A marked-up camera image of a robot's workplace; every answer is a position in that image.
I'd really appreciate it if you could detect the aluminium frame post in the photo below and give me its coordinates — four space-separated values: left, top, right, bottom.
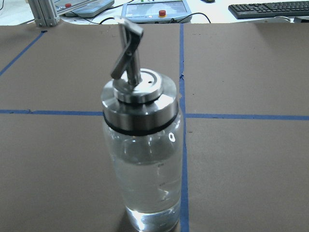
28 0 59 28

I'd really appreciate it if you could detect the black computer keyboard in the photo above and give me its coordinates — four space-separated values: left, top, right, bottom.
228 0 309 19

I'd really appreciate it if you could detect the glass sauce bottle steel spout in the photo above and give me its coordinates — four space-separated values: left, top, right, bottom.
101 17 183 232

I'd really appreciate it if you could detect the grey teach pendant red button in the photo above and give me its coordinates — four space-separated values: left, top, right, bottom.
121 0 192 24

